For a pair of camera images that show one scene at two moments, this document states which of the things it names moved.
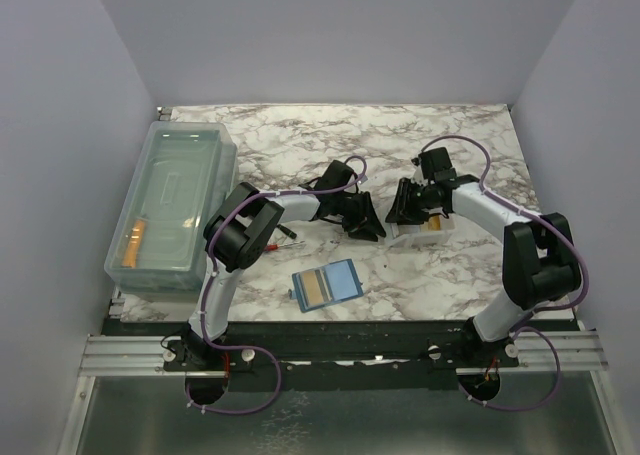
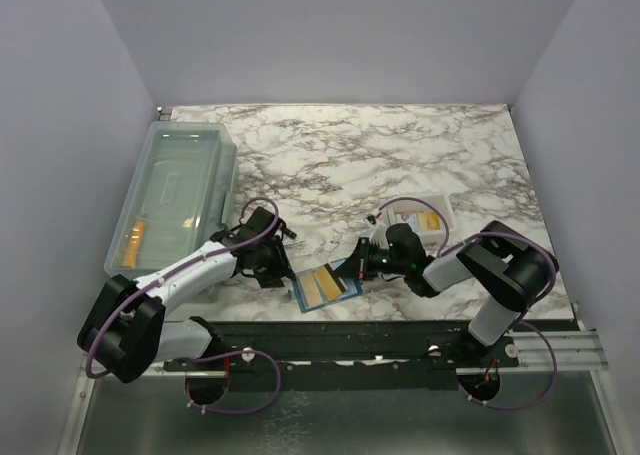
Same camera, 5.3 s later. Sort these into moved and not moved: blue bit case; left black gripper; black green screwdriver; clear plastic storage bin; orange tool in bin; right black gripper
Moved: left black gripper; right black gripper
Not moved: clear plastic storage bin; black green screwdriver; orange tool in bin; blue bit case
